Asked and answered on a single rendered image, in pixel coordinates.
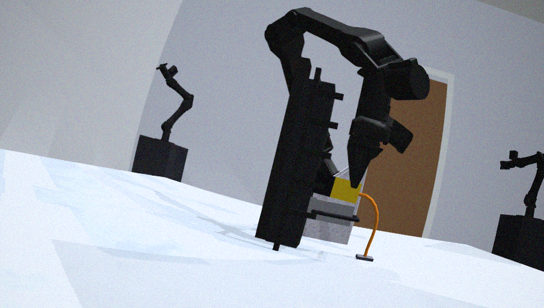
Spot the yellow plug with orange cord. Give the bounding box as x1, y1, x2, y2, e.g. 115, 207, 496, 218
312, 171, 379, 257

